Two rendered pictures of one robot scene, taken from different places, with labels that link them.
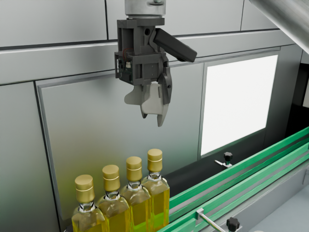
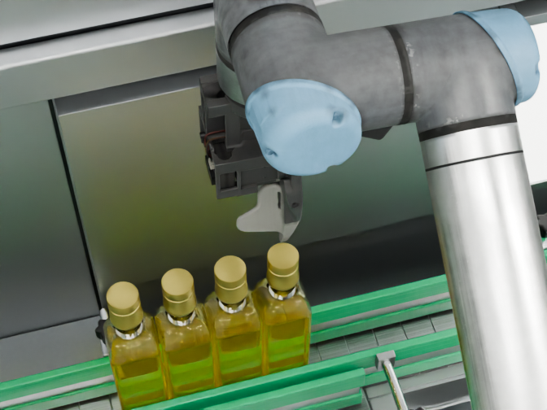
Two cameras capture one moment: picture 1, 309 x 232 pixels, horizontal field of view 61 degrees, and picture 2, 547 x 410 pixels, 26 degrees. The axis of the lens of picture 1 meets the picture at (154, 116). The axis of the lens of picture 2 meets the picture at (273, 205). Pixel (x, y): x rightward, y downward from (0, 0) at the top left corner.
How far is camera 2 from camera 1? 0.80 m
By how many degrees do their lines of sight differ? 37
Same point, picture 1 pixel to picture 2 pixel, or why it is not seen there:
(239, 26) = not seen: outside the picture
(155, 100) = (269, 211)
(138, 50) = (235, 141)
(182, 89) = not seen: hidden behind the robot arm
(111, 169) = (177, 282)
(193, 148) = not seen: hidden behind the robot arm
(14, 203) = (10, 255)
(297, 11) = (450, 280)
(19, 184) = (19, 230)
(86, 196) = (123, 322)
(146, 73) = (249, 176)
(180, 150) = (409, 189)
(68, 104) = (112, 133)
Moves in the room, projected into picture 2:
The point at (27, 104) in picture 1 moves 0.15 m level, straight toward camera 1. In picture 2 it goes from (34, 122) to (32, 246)
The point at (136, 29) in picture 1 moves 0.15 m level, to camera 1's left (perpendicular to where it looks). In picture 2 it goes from (230, 115) to (72, 67)
